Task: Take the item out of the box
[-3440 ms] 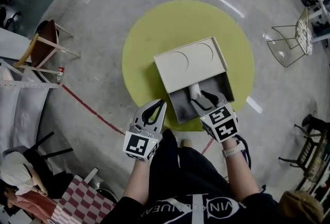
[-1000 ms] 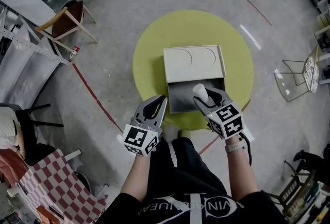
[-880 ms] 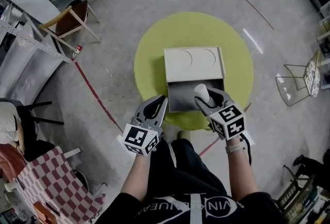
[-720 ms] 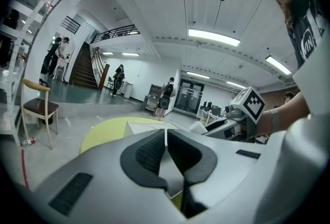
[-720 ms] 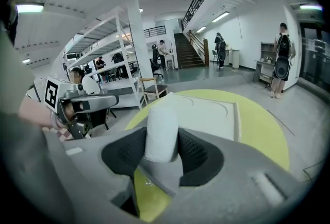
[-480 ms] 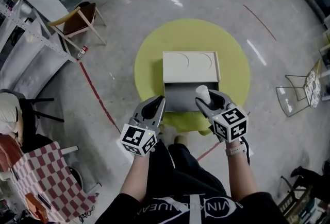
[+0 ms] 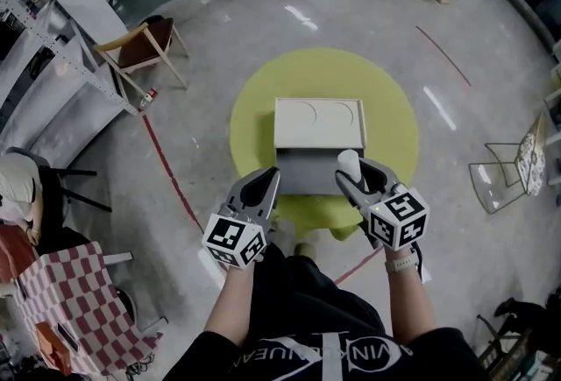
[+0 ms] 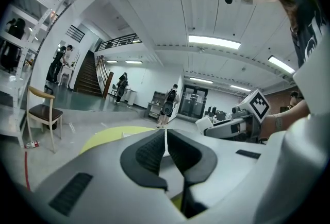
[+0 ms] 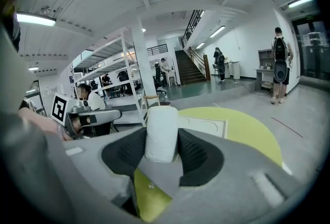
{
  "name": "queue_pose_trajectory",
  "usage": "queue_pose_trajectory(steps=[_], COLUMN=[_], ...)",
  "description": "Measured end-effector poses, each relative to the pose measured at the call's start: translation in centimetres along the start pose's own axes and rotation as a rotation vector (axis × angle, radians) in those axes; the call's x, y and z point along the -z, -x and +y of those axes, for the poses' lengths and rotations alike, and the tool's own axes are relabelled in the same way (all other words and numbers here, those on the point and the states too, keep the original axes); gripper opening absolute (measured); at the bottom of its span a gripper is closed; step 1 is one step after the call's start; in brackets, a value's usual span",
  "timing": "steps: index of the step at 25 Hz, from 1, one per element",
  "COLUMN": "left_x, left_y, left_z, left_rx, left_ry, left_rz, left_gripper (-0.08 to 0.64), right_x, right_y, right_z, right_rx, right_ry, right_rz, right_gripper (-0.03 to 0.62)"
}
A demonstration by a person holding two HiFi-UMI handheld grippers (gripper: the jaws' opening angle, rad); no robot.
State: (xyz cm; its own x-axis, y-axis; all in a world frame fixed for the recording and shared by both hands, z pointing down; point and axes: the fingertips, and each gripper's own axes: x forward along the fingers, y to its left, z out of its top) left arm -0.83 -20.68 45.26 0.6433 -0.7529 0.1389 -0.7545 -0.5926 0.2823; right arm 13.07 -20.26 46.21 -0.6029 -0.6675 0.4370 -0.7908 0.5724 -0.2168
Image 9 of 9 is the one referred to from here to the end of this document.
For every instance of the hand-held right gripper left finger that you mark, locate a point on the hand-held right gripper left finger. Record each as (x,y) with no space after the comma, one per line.
(85,158)

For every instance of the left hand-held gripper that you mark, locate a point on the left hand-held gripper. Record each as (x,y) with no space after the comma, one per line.
(60,108)

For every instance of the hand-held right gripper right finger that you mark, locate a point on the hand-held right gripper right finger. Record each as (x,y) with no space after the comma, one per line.
(245,181)

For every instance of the white cylinder roll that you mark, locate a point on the white cylinder roll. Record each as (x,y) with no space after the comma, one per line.
(161,133)

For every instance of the person's left forearm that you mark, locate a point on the person's left forearm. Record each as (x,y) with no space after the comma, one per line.
(36,117)

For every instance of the black bag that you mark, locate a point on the black bag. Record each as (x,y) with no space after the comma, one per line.
(123,76)

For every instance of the wooden chair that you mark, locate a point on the wooden chair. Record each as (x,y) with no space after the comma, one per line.
(152,96)

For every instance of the white metal shelf rack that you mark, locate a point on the white metal shelf rack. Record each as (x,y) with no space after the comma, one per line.
(126,63)

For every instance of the black office chair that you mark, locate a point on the black office chair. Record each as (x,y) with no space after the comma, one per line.
(157,78)

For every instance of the small white table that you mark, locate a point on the small white table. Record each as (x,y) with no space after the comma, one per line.
(172,76)

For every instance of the black balcony railing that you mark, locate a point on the black balcony railing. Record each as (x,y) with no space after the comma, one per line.
(157,50)

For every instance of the dark staircase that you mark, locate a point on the dark staircase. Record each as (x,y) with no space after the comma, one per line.
(189,68)

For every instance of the grey desk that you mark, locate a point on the grey desk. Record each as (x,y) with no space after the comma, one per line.
(263,76)

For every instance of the black round case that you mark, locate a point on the black round case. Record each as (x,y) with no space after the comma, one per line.
(280,72)

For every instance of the long ceiling light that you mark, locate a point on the long ceiling light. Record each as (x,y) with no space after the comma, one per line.
(217,31)
(200,45)
(34,19)
(301,2)

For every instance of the person's black T-shirt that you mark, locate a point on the person's black T-shirt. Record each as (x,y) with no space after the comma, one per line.
(15,35)

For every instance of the black stair railing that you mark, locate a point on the black stair railing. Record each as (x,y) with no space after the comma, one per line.
(192,27)

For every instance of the black backpack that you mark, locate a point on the black backpack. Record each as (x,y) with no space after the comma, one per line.
(279,48)

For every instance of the dark glass door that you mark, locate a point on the dark glass door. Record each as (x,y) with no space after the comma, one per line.
(314,50)

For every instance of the green exit sign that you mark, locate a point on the green exit sign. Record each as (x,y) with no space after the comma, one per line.
(310,17)

